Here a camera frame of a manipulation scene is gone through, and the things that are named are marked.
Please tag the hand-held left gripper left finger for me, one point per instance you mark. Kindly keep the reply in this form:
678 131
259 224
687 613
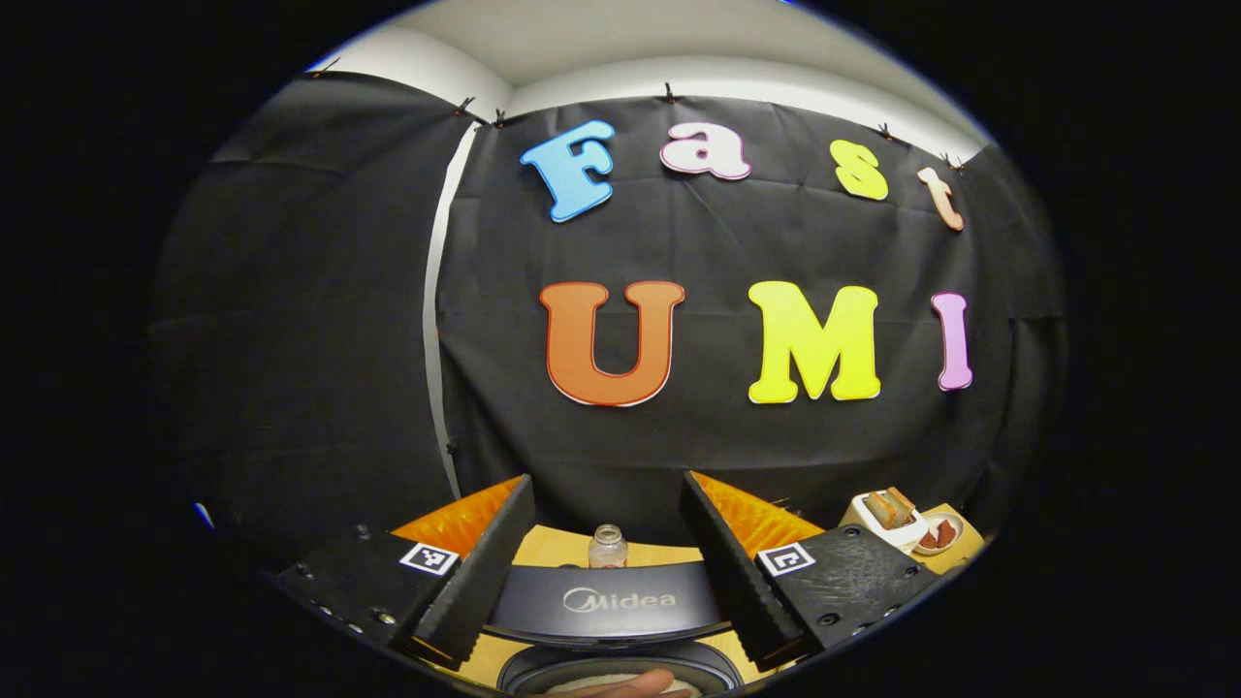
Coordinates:
480 582

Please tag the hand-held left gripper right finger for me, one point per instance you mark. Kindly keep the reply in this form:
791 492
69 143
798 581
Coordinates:
737 582

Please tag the silver black rice cooker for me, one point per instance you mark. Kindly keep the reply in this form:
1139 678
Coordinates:
543 601

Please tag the clear drink bottle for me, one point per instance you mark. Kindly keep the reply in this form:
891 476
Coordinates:
608 553

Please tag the toast bread slice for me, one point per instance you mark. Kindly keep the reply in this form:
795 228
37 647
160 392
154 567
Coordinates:
879 510
904 501

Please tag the white toaster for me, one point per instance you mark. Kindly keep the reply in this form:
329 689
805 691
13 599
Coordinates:
902 536

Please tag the brown meat piece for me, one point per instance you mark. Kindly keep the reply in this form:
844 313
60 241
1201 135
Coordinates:
947 531
930 539

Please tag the white round plate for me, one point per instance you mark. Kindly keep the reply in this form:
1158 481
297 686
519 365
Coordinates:
955 548

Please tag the black backdrop cloth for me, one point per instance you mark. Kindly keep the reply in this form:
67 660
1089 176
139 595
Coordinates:
727 242

